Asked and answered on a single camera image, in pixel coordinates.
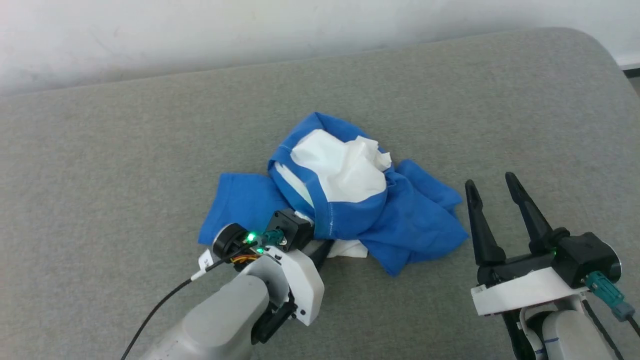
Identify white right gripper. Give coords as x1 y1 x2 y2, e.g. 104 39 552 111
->
465 172 591 317

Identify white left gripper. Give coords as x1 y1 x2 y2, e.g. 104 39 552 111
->
251 239 335 346

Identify blue and white shirt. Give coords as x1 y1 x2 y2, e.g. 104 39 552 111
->
198 112 470 277

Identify teal right camera connector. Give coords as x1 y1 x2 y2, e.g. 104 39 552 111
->
585 271 637 322

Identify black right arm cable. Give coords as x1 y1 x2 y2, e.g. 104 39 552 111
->
582 299 640 360

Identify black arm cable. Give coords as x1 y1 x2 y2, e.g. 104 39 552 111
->
582 299 640 360
120 240 261 360

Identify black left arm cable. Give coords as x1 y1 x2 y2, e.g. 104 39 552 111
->
120 240 261 360

